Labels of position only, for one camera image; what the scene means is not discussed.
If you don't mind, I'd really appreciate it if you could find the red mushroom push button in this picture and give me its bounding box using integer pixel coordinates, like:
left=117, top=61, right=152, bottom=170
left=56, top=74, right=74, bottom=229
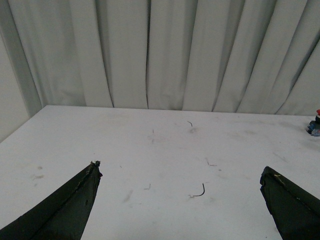
left=306, top=109, right=320, bottom=137

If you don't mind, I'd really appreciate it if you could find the white pleated curtain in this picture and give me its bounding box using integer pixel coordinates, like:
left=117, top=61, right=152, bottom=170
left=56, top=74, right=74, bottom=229
left=0, top=0, right=320, bottom=140

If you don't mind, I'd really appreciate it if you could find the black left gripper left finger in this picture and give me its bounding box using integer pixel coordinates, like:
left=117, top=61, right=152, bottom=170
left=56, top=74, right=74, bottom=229
left=0, top=161, right=102, bottom=240

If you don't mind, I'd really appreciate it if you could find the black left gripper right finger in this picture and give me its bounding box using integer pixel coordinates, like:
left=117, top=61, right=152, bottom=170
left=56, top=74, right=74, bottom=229
left=260, top=166, right=320, bottom=240

